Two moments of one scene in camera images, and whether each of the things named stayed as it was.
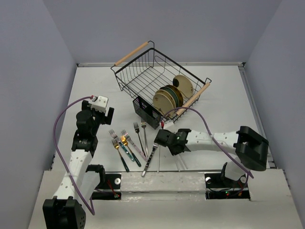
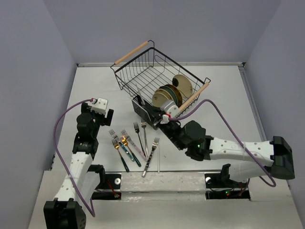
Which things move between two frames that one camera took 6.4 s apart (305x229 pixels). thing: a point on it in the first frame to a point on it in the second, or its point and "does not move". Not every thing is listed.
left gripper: [86, 105] does not move
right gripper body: [173, 152] to [172, 130]
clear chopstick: [158, 157] does not move
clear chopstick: [177, 162] to [140, 94]
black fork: [137, 130] does not move
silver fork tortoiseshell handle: [155, 147] does not move
